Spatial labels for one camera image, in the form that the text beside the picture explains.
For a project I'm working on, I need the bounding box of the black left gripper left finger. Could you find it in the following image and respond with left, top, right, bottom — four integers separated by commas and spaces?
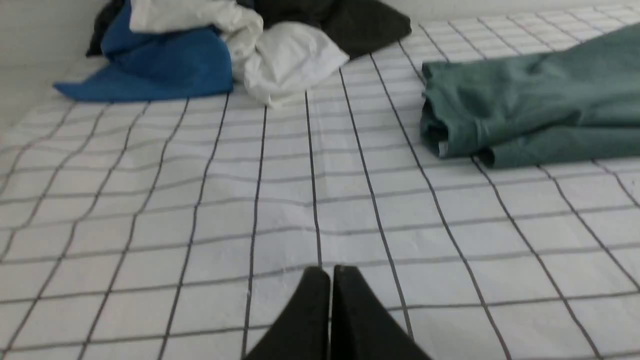
245, 266, 331, 360

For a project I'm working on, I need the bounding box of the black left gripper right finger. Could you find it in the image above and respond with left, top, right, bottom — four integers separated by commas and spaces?
331, 265, 430, 360

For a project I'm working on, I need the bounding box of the green long-sleeved shirt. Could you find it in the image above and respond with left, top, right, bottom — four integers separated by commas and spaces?
420, 23, 640, 169

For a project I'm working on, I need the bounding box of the white shirt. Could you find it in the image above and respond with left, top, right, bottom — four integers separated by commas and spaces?
129, 0, 349, 109

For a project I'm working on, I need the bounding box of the dark olive shirt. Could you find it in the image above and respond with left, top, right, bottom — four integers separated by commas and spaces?
253, 0, 412, 59

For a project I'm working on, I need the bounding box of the blue shirt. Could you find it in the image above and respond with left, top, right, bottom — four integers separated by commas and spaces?
53, 0, 234, 103

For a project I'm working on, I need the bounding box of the dark navy shirt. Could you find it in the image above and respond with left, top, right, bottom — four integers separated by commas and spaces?
85, 0, 126, 58

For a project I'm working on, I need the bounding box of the white grid-pattern tablecloth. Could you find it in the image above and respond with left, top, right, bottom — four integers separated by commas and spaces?
1, 1, 640, 360

